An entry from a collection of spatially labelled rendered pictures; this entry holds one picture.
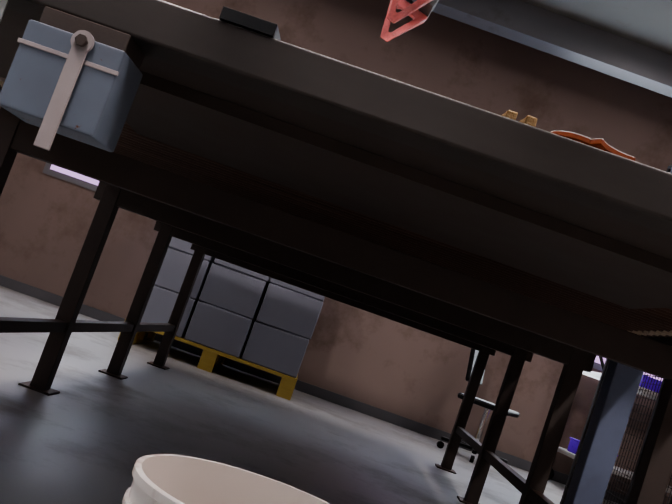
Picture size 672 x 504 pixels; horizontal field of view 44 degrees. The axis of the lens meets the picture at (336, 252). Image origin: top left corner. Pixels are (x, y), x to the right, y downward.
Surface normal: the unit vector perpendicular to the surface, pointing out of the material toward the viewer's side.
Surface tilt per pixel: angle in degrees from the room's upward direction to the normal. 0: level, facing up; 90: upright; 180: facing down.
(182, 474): 87
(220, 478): 87
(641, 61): 90
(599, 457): 90
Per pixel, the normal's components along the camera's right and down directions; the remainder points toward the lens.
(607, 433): -0.01, -0.09
